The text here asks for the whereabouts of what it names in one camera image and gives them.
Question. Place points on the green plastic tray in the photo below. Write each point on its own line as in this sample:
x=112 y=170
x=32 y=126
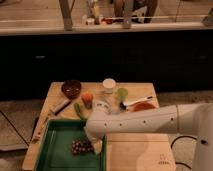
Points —
x=55 y=153

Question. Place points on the white cup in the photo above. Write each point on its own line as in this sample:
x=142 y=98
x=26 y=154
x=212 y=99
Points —
x=109 y=84

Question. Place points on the dark brown bowl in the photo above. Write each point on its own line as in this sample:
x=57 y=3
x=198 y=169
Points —
x=71 y=88

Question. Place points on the green cucumber toy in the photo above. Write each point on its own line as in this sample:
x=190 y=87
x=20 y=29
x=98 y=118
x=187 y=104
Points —
x=78 y=111

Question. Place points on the white black brush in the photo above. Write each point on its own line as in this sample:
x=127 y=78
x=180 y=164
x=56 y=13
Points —
x=124 y=105

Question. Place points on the bunch of dark grapes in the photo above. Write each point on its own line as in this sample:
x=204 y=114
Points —
x=81 y=146

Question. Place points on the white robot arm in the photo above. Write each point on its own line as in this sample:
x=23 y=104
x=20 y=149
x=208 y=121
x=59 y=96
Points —
x=191 y=119

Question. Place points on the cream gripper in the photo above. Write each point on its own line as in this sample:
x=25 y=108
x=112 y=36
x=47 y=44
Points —
x=97 y=142

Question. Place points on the orange bowl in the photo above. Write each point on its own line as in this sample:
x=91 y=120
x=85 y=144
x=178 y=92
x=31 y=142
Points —
x=143 y=106

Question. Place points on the black handled knife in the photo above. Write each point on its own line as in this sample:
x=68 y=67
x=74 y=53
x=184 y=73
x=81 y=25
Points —
x=55 y=110

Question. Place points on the orange carrot toy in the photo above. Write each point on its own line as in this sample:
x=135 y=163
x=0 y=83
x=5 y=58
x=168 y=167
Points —
x=87 y=99

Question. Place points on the green cup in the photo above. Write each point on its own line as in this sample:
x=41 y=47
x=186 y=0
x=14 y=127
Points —
x=122 y=93

